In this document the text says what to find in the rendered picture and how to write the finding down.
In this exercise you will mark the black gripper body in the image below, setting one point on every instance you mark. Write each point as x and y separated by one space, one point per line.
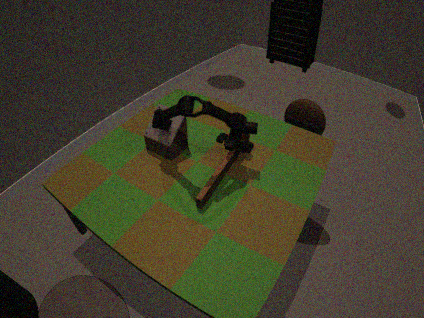
246 146

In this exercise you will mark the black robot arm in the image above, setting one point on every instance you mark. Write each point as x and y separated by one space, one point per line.
236 121

